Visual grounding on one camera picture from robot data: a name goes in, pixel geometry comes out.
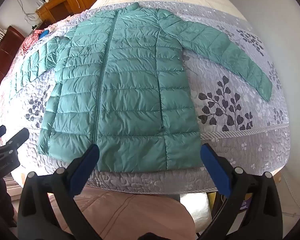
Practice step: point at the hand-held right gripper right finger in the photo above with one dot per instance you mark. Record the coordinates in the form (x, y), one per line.
(215, 170)

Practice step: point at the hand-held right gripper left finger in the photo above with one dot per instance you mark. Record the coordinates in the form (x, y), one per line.
(86, 167)

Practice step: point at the teal puffer jacket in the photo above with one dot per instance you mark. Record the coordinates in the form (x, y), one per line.
(130, 92)

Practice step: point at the grey floral quilt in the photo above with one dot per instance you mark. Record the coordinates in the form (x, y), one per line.
(227, 135)

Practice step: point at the white fluffy cloth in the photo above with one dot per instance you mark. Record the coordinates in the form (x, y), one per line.
(196, 206)

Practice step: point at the person's pink quilted pants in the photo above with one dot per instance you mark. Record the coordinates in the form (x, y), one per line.
(130, 212)

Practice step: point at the dark red wooden headboard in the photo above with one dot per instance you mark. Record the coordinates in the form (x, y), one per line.
(5, 52)

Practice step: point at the pink floral cloth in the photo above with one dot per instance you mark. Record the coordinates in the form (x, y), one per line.
(31, 38)

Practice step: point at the small blue object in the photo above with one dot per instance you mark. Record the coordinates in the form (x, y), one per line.
(43, 34)

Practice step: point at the wooden desk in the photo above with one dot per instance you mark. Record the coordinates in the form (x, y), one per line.
(62, 5)

